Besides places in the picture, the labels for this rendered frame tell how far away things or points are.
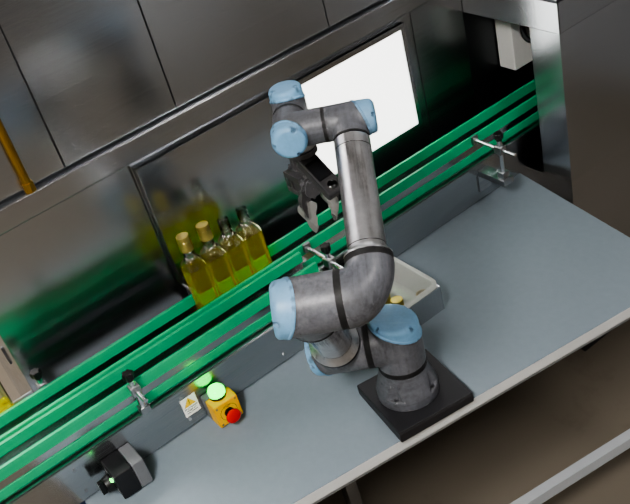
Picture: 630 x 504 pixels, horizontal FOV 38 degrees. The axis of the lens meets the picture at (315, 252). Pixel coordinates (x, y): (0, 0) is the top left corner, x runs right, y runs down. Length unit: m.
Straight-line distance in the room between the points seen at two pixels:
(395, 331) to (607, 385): 1.36
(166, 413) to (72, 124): 0.74
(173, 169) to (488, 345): 0.92
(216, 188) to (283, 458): 0.74
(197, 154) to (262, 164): 0.21
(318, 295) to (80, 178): 0.81
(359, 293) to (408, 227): 1.02
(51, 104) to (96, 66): 0.14
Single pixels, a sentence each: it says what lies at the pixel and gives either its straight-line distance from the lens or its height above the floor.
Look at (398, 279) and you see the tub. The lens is 2.55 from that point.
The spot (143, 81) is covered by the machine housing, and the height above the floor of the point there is 1.50.
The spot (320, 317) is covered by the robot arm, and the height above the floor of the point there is 1.30.
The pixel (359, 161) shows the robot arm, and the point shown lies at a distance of 1.80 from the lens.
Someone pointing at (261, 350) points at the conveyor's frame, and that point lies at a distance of 2.36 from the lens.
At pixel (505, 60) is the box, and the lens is 3.03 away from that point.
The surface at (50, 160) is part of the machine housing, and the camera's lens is 2.24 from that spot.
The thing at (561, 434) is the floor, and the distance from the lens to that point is 3.12.
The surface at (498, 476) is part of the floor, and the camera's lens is 3.03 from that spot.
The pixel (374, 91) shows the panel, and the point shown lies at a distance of 2.67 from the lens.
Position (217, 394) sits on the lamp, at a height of 0.85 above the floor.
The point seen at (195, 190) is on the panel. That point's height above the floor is 1.18.
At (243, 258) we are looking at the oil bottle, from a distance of 2.38.
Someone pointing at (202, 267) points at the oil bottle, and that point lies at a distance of 2.32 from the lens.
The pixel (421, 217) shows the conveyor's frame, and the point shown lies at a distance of 2.69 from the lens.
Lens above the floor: 2.35
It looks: 35 degrees down
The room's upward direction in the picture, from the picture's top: 16 degrees counter-clockwise
